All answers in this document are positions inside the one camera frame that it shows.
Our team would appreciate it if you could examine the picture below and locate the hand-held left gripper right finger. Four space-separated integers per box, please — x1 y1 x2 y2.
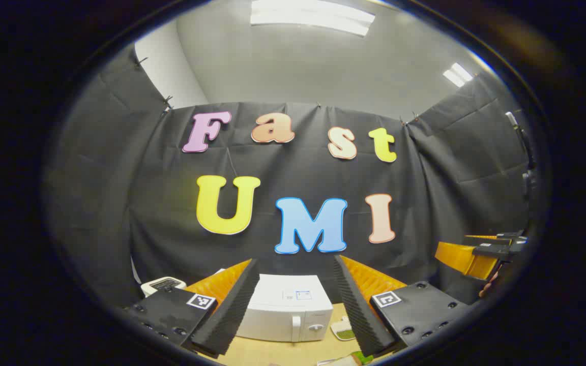
332 254 473 358

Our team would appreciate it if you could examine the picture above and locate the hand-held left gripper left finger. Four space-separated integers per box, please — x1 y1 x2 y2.
123 258 261 358

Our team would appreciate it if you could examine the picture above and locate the sandwich with lettuce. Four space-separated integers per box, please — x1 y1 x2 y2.
317 352 375 366

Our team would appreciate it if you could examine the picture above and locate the white microwave oven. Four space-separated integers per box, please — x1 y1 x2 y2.
236 273 334 343

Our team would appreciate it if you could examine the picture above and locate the white divided plate with grains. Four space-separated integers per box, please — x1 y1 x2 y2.
330 315 357 342

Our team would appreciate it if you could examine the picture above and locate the white toaster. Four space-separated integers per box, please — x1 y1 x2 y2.
140 276 188 298

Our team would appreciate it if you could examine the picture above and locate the small ceiling light panel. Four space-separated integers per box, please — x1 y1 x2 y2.
443 62 474 88

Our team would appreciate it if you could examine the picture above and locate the large ceiling light panel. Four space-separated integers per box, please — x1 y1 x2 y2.
250 0 376 37

